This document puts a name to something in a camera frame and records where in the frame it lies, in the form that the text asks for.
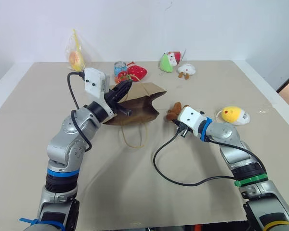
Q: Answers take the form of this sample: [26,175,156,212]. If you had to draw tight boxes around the blue drink can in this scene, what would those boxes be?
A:
[114,61,129,83]

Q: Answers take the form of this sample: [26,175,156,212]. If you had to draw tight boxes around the beige table cover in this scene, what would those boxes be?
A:
[0,60,280,227]

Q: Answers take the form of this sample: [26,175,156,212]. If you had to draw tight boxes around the red strawberry plush toy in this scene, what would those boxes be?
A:
[126,61,148,81]

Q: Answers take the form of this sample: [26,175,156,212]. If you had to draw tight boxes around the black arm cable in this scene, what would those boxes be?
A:
[153,125,267,187]
[67,71,92,152]

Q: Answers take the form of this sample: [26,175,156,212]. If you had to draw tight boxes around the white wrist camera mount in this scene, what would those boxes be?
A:
[83,67,114,120]
[177,106,207,139]

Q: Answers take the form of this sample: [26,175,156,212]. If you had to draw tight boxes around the green and red plush toy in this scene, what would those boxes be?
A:
[158,50,186,74]

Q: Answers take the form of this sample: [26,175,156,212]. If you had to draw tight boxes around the clear plastic bag with toy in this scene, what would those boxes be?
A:
[64,29,97,72]

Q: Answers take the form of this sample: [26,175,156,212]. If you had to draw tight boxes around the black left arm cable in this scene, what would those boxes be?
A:
[67,71,92,152]

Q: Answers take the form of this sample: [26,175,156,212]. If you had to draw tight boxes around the yellow and white plush toy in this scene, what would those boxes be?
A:
[216,105,251,126]

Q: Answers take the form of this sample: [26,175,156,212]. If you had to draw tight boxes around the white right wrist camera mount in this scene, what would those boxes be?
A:
[177,106,207,139]

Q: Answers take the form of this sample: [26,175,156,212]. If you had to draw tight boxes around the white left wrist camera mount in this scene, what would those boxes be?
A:
[83,67,114,120]

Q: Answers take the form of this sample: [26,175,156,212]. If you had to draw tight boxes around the white chicken plush toy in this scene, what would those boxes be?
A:
[177,63,197,79]

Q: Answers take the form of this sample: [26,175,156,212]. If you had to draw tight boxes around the brown plush toy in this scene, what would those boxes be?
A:
[165,102,190,121]

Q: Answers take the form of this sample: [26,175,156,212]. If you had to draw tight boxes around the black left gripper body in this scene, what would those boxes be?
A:
[103,87,123,114]

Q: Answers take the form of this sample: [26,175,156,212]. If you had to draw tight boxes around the brown paper bag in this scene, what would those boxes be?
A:
[103,74,167,148]

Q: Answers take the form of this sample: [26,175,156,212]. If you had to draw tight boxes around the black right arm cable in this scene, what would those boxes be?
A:
[153,125,267,187]

